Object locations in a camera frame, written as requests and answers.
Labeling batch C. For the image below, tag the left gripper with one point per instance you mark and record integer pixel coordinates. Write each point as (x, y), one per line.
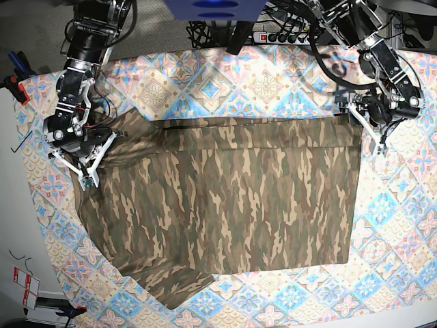
(376, 110)

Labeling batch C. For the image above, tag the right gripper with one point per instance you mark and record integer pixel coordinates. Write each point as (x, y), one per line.
(67, 142)

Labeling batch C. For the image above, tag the camouflage T-shirt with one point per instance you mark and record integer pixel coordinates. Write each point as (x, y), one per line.
(180, 201)

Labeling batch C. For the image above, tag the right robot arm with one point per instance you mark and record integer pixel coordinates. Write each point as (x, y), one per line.
(96, 27)

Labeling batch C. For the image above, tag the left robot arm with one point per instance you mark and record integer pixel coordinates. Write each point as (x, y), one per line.
(354, 24)

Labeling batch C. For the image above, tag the black allen key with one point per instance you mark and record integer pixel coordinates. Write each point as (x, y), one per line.
(18, 147)

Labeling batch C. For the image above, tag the red black table clamp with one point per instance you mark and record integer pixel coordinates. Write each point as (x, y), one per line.
(16, 88)

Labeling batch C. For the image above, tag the blue table clamp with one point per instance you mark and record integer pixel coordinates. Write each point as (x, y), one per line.
(22, 69)

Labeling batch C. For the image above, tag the white power strip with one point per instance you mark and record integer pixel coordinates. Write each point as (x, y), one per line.
(263, 37)

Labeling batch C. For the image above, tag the red white label tag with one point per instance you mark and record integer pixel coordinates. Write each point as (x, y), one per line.
(29, 287)

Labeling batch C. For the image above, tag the patterned tile tablecloth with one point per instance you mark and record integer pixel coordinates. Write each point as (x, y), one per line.
(392, 257)

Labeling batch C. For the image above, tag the black blue bottom clamp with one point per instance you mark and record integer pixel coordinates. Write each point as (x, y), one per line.
(70, 312)

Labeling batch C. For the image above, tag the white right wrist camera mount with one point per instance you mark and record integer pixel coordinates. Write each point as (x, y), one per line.
(86, 168)

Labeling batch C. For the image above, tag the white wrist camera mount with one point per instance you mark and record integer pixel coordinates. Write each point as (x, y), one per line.
(86, 168)
(357, 116)

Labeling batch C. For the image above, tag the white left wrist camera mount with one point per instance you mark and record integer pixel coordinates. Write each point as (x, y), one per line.
(357, 116)

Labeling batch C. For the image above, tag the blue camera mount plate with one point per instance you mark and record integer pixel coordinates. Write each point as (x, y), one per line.
(220, 10)

